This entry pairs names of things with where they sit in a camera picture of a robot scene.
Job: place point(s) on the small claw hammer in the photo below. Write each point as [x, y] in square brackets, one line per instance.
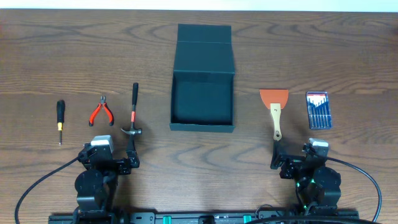
[133, 131]

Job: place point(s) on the blue precision screwdriver set case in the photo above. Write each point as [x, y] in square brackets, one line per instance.
[318, 109]

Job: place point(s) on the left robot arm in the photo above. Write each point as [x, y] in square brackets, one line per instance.
[96, 187]

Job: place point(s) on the orange scraper wooden handle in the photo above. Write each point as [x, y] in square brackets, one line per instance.
[275, 100]

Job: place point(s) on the black yellow screwdriver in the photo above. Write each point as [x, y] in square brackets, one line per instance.
[60, 118]

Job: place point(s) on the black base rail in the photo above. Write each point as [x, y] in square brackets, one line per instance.
[170, 218]

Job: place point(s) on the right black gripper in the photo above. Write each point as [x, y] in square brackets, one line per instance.
[293, 162]

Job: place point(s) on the dark green box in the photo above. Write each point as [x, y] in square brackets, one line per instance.
[202, 96]

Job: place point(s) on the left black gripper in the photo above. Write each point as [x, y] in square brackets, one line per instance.
[112, 163]

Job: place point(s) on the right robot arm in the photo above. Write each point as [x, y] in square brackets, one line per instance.
[317, 186]

